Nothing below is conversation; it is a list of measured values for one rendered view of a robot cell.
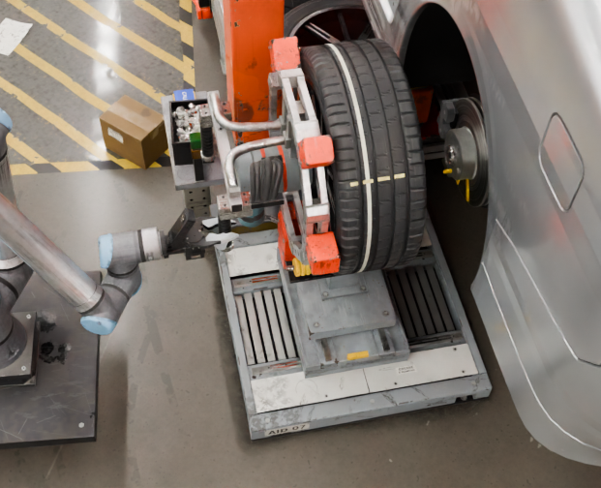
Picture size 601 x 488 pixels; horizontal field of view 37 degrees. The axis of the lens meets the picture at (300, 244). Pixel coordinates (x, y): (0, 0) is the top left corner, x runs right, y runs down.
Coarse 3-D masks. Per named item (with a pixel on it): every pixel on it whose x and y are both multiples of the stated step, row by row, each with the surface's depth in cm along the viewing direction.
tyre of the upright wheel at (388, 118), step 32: (320, 64) 240; (352, 64) 240; (384, 64) 240; (320, 96) 237; (384, 96) 234; (352, 128) 231; (384, 128) 232; (416, 128) 233; (352, 160) 230; (384, 160) 231; (416, 160) 233; (352, 192) 232; (384, 192) 233; (416, 192) 235; (352, 224) 236; (384, 224) 238; (416, 224) 240; (352, 256) 245; (384, 256) 249
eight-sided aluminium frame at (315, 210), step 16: (272, 80) 262; (288, 80) 243; (304, 80) 243; (272, 96) 269; (288, 96) 240; (304, 96) 240; (272, 112) 275; (288, 112) 240; (304, 128) 233; (304, 176) 235; (320, 176) 235; (288, 192) 285; (304, 192) 235; (320, 192) 236; (304, 208) 237; (320, 208) 237; (288, 224) 278; (304, 224) 243; (320, 224) 242; (288, 240) 276; (304, 240) 247; (304, 256) 252
